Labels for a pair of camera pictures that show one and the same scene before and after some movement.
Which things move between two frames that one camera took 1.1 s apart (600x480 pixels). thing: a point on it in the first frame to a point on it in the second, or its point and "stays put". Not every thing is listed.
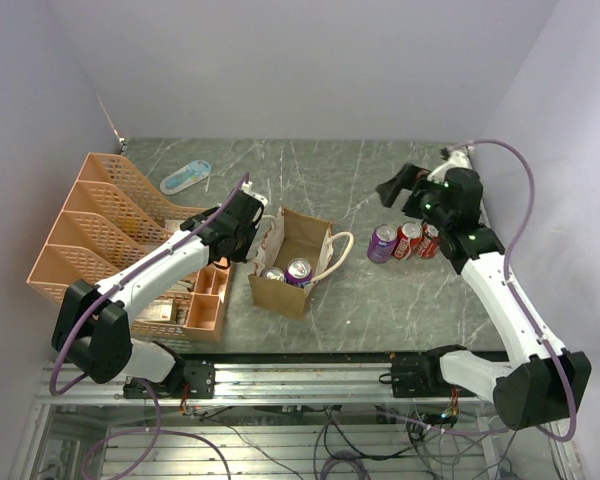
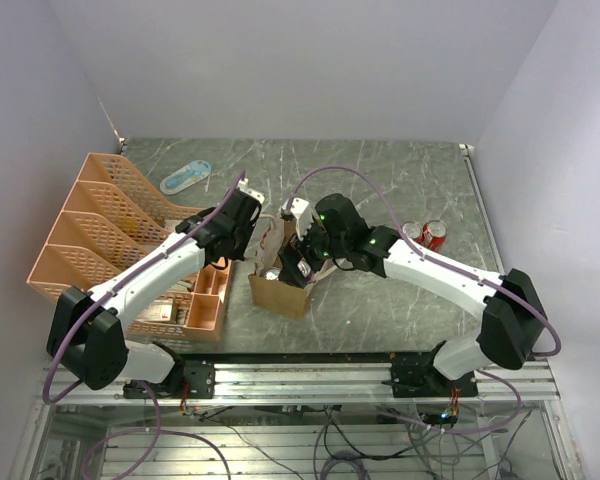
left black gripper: [241, 256] stays put
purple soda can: [273, 273] stays put
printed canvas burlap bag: [293, 235] stays put
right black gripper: [406, 179] to [289, 258]
